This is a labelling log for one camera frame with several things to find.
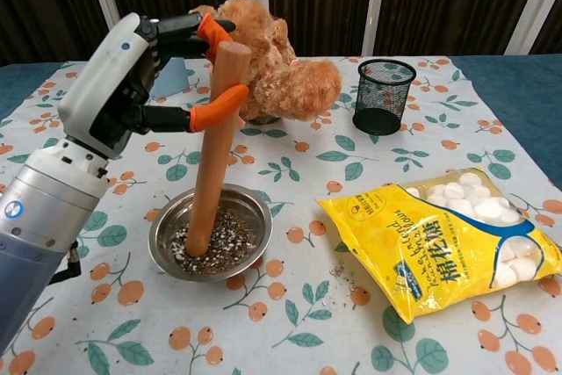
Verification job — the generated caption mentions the crushed dark seeds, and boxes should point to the crushed dark seeds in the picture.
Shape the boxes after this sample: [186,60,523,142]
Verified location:
[169,210,258,275]

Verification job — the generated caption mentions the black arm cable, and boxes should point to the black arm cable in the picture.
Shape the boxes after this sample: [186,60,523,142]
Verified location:
[47,241,83,286]

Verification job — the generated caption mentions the light blue cube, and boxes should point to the light blue cube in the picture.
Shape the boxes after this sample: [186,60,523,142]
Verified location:
[151,56,191,97]

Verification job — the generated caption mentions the stainless steel bowl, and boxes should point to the stainless steel bowl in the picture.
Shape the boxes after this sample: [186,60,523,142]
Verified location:
[148,184,273,283]

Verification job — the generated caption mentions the black mesh pen holder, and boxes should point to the black mesh pen holder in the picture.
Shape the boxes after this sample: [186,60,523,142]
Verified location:
[352,58,417,136]

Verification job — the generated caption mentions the floral print tablecloth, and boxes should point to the floral print tablecloth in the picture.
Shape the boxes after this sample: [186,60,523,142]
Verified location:
[0,56,562,375]

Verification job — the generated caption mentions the brown teddy bear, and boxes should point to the brown teddy bear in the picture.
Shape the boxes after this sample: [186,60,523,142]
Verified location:
[188,0,344,124]

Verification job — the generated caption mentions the small wooden cylinder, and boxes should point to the small wooden cylinder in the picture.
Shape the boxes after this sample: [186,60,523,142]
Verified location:
[186,40,252,258]

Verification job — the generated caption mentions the yellow marshmallow bag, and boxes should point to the yellow marshmallow bag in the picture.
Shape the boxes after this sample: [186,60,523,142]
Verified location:
[315,167,562,326]

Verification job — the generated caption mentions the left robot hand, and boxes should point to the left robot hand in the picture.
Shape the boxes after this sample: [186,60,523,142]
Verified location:
[56,12,250,161]

